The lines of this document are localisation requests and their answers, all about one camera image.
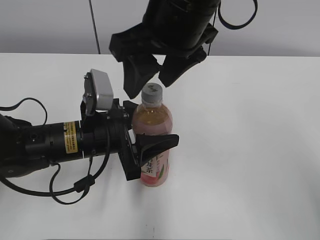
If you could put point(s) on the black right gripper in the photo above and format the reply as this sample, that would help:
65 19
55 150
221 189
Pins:
175 28

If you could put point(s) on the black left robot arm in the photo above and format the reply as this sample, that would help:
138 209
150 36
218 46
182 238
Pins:
25 148

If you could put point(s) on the white bottle cap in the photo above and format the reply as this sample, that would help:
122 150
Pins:
152 93

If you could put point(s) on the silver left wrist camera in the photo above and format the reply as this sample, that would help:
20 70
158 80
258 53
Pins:
98 93

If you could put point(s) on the peach oolong tea bottle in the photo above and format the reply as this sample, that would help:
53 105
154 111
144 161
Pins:
153 121

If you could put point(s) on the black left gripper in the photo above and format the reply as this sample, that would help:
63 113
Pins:
107 132

